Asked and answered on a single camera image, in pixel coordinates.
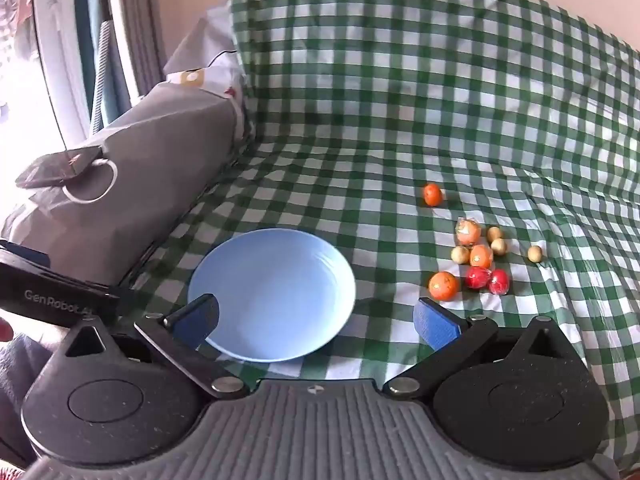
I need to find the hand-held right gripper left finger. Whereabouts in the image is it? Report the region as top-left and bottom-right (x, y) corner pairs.
(47, 293), (249, 401)

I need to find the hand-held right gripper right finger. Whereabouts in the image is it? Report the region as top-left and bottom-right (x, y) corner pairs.
(382, 297), (592, 401)

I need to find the large orange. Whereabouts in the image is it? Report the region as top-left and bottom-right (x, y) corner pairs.
(428, 271), (460, 302)

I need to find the small red fruit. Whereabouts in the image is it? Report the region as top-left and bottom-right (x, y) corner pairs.
(466, 266), (493, 290)
(488, 269), (511, 296)

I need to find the light blue plate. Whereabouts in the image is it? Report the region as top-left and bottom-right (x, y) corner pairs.
(187, 228), (357, 364)

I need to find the person's left forearm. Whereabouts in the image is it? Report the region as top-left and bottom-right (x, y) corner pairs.
(0, 331), (63, 468)

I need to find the brown round fruit on cloth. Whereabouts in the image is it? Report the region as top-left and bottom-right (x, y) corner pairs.
(454, 217), (482, 247)

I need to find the black smartphone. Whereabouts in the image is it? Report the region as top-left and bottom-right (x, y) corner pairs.
(15, 146), (104, 190)

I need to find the green checked cloth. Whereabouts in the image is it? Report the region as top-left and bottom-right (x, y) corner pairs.
(122, 0), (640, 463)

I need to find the white printed pillow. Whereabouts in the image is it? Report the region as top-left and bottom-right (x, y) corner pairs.
(164, 2), (257, 141)

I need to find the grey curtain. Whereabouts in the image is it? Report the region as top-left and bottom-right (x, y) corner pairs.
(105, 0), (168, 106)

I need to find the grey pillow with ring print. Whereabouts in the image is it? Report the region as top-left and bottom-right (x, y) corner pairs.
(0, 82), (251, 286)

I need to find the white window frame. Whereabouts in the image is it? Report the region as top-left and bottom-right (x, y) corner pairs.
(30, 0), (143, 148)

